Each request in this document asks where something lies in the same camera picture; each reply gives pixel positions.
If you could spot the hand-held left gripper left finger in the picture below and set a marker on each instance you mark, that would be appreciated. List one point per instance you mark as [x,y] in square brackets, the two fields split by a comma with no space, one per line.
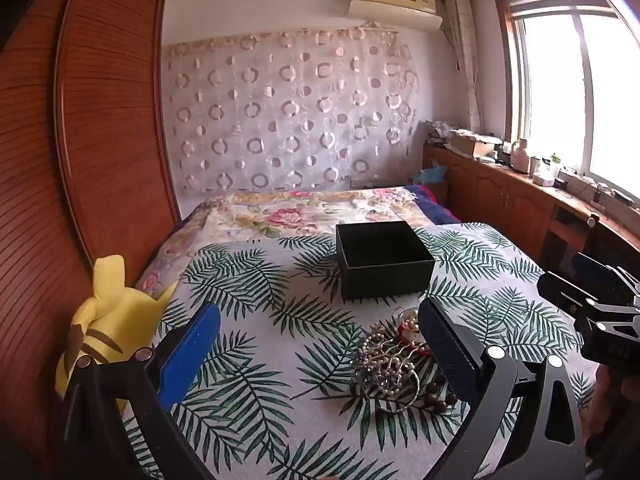
[192,355]

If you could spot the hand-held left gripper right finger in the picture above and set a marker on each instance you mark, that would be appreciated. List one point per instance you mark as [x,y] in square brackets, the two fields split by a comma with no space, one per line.
[450,355]

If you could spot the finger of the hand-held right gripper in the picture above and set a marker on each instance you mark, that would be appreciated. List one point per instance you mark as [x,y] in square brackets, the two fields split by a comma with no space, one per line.
[562,292]
[602,272]

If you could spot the silver bangle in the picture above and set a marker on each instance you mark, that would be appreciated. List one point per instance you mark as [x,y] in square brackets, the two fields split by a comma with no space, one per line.
[400,405]

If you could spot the black cardboard box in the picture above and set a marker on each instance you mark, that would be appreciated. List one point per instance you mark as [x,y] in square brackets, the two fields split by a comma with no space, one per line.
[387,265]

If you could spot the person's right hand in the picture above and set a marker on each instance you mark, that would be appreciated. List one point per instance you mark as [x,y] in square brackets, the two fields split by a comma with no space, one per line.
[612,410]

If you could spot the yellow plush toy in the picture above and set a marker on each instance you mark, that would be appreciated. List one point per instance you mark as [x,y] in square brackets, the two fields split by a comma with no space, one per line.
[107,320]

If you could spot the leaf print cloth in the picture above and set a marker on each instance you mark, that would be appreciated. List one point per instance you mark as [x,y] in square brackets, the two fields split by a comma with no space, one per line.
[300,340]

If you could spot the wooden cabinet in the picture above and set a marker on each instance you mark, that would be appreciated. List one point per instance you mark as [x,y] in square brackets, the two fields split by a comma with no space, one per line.
[500,200]

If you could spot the green capped bottle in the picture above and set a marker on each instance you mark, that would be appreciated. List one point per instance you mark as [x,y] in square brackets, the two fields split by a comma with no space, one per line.
[555,164]

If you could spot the white cup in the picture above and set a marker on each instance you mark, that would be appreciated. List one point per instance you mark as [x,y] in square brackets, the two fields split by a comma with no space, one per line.
[536,166]

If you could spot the pink kettle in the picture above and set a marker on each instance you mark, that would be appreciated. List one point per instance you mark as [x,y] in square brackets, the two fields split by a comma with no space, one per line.
[520,157]

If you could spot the blue and red blanket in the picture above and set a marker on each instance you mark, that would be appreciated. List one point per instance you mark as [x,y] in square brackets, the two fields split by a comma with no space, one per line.
[437,205]

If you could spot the floral bedspread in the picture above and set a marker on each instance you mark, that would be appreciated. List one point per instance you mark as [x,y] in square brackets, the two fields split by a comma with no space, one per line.
[280,215]

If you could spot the open cardboard box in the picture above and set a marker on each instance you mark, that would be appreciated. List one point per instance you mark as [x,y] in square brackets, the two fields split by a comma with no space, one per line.
[475,147]

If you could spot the blue tissue pack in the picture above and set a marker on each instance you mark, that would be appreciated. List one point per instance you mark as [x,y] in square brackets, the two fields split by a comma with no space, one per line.
[429,172]

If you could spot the window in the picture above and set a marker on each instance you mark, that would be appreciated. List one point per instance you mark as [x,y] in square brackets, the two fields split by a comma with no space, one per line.
[565,85]

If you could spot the pile of patterned packets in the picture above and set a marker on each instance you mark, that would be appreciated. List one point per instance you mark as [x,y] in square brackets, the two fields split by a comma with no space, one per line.
[442,130]

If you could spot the wooden slatted wardrobe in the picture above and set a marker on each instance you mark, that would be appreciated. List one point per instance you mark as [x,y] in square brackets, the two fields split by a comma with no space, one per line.
[75,160]

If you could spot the pale window curtain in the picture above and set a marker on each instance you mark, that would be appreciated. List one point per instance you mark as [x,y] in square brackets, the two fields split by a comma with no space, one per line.
[465,60]

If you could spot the circle pattern sheer curtain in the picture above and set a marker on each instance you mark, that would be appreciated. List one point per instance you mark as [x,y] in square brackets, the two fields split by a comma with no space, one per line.
[290,110]

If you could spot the wall air conditioner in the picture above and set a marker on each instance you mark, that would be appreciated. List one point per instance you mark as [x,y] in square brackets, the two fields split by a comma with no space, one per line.
[395,2]

